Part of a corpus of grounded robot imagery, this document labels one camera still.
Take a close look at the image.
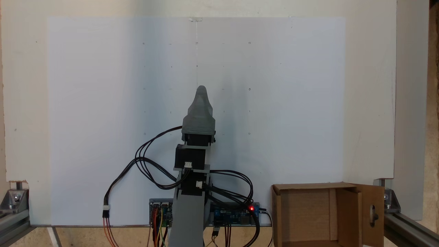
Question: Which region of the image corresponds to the metal corner bracket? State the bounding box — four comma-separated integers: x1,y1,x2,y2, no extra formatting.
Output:
0,181,29,211
374,178,401,214

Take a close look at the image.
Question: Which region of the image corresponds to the yellow jumper wire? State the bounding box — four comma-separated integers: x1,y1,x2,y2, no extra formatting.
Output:
158,207,165,247

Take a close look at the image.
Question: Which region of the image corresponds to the circuit board with jumper wires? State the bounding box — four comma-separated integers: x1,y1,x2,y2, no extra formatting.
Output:
149,200,174,227

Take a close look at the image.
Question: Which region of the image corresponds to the grey base plate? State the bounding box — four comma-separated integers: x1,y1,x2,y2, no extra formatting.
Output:
149,198,262,227

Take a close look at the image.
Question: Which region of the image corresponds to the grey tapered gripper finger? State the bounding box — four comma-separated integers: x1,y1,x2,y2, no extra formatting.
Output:
188,86,213,116

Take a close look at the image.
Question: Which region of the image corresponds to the thin power cable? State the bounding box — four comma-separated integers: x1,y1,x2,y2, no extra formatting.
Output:
259,208,275,247

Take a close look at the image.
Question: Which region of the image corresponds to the red jumper wire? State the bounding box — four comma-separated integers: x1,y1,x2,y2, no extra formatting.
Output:
153,207,159,247

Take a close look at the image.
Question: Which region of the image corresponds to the blue circuit board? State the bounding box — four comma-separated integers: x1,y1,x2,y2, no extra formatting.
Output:
210,202,261,226

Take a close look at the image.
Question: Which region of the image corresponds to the black servo cable loop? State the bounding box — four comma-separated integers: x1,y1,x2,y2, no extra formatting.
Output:
135,126,192,190
205,169,255,206

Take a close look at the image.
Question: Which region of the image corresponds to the aluminium frame post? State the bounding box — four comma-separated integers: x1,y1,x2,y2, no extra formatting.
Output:
0,209,32,247
383,212,439,247

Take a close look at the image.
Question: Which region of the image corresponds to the orange red wire pair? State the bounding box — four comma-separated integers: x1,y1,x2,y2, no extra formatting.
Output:
103,217,120,247

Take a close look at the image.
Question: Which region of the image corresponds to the brown cardboard box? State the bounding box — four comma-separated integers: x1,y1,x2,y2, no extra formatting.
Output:
272,182,385,247

